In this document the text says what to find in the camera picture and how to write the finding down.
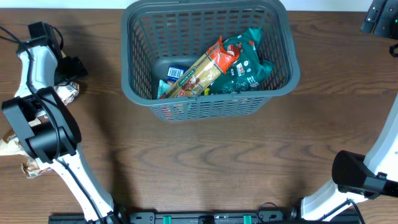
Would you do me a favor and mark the white brown snack bag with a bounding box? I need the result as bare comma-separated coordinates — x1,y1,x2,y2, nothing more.
1,129,53,179
54,51,79,105

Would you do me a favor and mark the blue food box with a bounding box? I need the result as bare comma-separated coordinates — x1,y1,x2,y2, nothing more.
167,66,188,85

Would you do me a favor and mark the San Remo spaghetti pack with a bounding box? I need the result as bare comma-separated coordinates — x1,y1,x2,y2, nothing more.
160,37,241,99

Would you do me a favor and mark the green Nescafe coffee bag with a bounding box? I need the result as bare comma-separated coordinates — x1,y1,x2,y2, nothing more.
208,27,274,95

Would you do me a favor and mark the white teal tissue pack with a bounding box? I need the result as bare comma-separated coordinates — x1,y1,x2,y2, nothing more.
157,80,171,99

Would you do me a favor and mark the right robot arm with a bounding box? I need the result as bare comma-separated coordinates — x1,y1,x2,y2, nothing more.
291,103,397,223

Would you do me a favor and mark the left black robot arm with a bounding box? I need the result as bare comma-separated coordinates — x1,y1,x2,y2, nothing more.
1,35,129,223

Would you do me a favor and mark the grey plastic basket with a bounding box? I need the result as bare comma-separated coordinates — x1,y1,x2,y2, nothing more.
121,0,300,121

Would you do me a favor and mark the left black cable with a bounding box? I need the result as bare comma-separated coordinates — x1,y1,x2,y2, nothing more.
0,24,105,224

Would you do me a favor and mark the black cable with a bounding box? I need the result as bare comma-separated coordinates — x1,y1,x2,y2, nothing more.
0,24,105,224
317,198,367,224

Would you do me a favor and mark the right black cable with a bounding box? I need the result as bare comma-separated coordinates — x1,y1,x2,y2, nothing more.
317,198,367,224

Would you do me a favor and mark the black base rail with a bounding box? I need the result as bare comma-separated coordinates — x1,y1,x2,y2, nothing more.
48,208,361,224

